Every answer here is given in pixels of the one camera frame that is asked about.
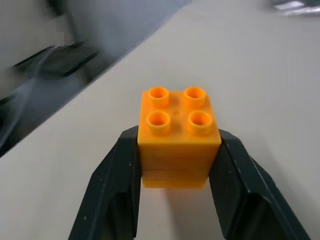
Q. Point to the orange studded building block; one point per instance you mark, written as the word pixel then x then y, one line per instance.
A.
pixel 175 140

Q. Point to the crinkled silver foil object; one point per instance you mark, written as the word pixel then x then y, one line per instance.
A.
pixel 295 7

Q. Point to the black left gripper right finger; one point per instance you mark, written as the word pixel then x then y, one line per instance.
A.
pixel 247 195

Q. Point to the dark flat stand base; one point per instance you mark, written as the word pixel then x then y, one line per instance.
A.
pixel 60 61

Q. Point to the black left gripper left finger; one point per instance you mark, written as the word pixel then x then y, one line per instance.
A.
pixel 110 190

